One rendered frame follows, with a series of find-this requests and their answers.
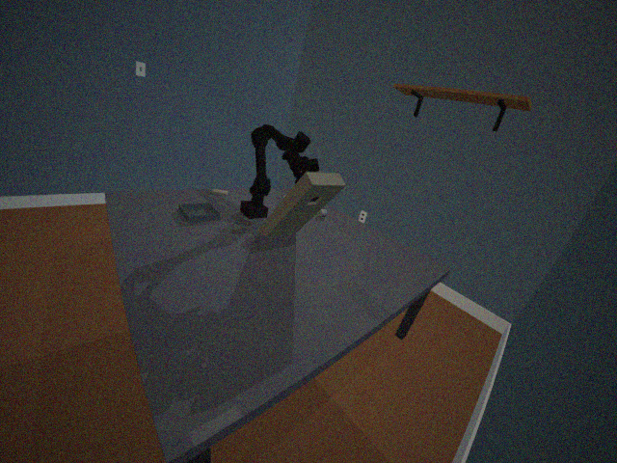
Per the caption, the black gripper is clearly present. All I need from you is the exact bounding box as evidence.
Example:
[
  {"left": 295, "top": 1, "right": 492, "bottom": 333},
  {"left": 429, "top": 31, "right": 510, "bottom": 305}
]
[{"left": 288, "top": 156, "right": 310, "bottom": 184}]

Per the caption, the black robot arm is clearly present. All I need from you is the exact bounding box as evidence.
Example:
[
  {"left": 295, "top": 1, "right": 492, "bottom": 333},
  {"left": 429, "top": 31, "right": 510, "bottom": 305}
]
[{"left": 249, "top": 124, "right": 319, "bottom": 207}]

